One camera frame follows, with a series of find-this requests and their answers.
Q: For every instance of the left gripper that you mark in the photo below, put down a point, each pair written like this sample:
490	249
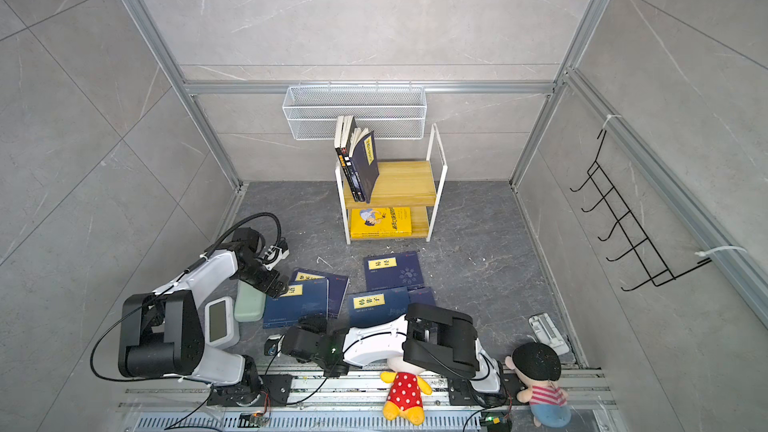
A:
279	288

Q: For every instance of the blue book Lunyu label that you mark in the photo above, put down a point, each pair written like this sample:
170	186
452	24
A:
309	298

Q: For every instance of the yellow cartoon book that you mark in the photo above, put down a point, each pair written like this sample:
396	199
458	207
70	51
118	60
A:
375	223

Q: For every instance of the purple blue book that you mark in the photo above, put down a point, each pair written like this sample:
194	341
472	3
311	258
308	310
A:
422	295

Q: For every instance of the black wolf cover book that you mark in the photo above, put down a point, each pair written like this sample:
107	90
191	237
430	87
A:
349	126

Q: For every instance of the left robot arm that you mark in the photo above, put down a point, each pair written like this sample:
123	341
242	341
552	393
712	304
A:
161	335

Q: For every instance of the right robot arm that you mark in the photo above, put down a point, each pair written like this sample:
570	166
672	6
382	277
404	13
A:
424	338

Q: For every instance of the pale green case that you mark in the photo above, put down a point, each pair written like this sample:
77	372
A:
249	304

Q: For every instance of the blue book hidden under Lunyu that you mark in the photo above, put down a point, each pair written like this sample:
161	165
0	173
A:
337	287

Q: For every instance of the white thermometer display device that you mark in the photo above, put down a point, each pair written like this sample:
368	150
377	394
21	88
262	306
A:
221	328

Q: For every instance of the yellow plush toy red dress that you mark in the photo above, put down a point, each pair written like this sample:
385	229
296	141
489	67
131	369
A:
407	387

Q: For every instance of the white wooden two-tier shelf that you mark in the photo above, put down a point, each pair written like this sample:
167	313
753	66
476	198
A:
417	184

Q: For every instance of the striped plush doll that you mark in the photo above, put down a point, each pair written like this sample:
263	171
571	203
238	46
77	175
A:
539	369

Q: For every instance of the white remote-like device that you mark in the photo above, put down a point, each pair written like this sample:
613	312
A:
547	333

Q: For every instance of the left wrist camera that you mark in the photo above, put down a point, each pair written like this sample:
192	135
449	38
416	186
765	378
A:
275	254

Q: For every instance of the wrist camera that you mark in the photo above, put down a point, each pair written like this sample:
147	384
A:
275	254
272	345

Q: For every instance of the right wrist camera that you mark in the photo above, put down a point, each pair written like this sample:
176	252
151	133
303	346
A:
272	345

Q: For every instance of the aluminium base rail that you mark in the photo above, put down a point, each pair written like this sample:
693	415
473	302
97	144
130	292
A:
355	403

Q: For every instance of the black wire hook rack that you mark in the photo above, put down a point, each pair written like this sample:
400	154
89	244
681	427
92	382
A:
627	225

